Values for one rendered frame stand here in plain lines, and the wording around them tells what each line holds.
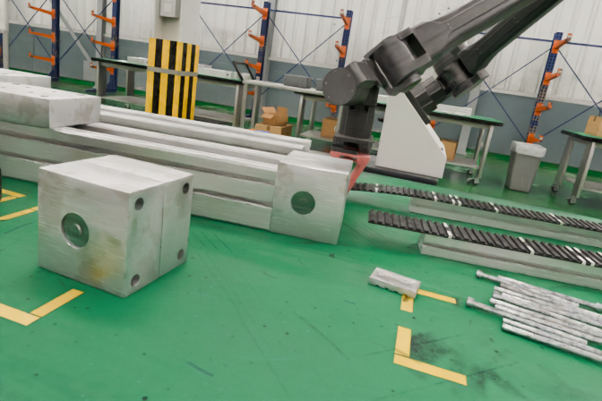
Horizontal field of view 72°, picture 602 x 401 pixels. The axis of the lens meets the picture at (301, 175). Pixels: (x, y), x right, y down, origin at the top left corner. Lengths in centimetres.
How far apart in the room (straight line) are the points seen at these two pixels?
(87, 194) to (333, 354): 24
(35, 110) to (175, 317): 40
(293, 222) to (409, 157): 62
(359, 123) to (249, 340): 46
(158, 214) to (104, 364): 13
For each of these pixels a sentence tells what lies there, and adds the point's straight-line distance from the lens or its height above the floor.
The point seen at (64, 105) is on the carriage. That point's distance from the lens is 69.
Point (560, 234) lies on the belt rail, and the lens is 83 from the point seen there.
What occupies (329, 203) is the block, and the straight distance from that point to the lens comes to 53.
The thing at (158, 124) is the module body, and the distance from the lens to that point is 80.
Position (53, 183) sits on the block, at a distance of 42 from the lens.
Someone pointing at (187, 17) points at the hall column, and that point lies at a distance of 396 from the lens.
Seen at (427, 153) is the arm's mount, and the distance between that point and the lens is 111.
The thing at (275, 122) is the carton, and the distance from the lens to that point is 576.
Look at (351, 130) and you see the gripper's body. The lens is 72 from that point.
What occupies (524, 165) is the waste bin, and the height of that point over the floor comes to 32.
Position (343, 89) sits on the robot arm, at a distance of 65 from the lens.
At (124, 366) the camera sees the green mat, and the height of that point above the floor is 78.
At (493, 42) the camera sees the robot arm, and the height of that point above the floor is 111.
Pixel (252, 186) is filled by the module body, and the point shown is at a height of 84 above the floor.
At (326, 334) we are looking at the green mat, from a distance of 37.
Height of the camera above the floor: 99
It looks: 14 degrees down
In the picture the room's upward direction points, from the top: 8 degrees clockwise
